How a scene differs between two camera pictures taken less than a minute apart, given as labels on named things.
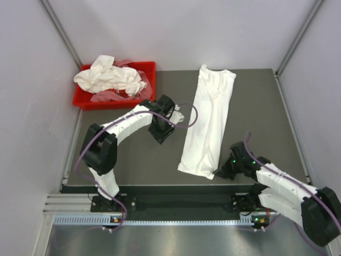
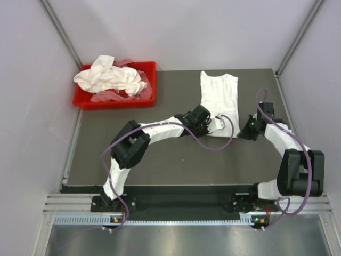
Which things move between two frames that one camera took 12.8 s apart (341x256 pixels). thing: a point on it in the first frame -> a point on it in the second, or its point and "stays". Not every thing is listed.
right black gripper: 224,170 -> 245,133
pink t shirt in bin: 104,96 stays
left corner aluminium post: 62,33 stays
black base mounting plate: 238,202 stays
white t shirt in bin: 102,77 stays
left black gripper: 160,137 -> 206,123
